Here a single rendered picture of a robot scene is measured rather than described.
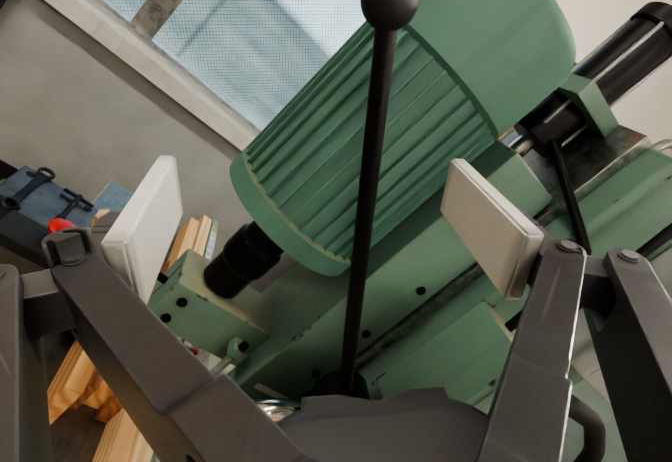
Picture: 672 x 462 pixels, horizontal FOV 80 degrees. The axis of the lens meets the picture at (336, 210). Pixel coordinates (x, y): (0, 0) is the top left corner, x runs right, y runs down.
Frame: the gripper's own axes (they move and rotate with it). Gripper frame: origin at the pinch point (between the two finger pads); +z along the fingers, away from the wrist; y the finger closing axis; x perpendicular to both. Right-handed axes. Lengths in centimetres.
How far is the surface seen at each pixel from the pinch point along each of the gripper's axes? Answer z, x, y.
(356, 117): 17.4, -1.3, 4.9
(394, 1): 8.2, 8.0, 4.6
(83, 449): 11.2, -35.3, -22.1
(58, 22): 154, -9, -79
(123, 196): 55, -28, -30
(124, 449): 10.1, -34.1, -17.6
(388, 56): 9.3, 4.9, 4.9
